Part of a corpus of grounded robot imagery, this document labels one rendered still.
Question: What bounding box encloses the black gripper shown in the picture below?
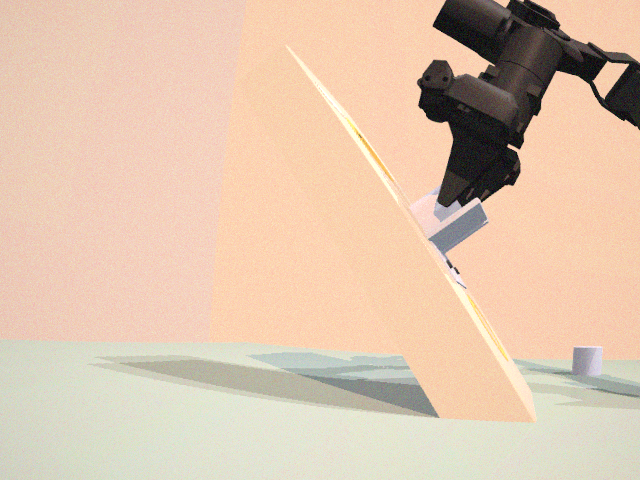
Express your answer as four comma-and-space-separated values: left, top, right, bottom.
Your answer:
437, 61, 546, 207

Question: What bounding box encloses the light grey cylinder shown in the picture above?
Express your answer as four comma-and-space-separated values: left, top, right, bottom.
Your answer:
572, 346, 603, 376

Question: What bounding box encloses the peach flat panel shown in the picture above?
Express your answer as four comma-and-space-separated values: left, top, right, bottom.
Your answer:
237, 44, 536, 423

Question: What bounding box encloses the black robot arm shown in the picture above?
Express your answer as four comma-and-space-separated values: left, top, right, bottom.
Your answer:
417, 0, 640, 131

